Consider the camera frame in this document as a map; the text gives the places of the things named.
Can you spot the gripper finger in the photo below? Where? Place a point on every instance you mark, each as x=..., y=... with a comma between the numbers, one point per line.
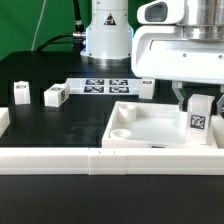
x=220, y=102

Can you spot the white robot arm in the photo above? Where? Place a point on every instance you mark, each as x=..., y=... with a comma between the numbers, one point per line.
x=109, y=37

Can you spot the white AprilTag base plate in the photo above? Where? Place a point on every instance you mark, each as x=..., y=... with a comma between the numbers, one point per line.
x=104, y=86

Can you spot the white U-shaped fence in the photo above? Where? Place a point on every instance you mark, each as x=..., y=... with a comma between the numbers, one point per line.
x=117, y=161

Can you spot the white square tabletop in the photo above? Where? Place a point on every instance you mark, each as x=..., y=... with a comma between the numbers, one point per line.
x=150, y=125

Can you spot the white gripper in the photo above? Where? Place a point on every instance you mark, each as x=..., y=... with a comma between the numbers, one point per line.
x=180, y=40

